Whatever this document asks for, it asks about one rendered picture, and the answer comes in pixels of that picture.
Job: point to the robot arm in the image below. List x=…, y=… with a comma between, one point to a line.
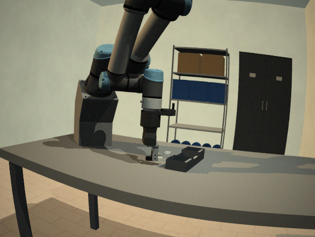
x=123, y=66

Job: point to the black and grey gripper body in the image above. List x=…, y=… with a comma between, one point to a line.
x=150, y=118

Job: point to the black rack of three bins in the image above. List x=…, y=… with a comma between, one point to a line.
x=184, y=161

